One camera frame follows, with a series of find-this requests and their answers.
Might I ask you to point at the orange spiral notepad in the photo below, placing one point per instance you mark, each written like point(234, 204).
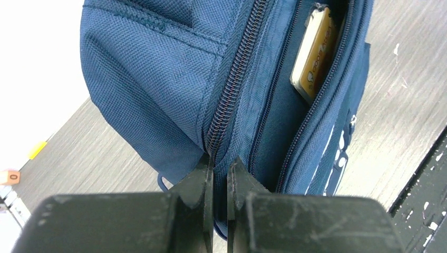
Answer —
point(314, 56)

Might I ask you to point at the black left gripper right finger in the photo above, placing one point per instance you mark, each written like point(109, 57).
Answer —
point(261, 221)

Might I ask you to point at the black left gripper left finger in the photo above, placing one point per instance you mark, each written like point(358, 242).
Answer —
point(178, 220)

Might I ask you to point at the navy blue backpack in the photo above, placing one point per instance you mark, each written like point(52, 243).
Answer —
point(180, 79)

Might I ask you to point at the small wooden block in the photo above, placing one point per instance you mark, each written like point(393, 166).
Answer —
point(9, 177)

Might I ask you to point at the yellow marker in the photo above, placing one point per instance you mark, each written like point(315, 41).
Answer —
point(36, 149)

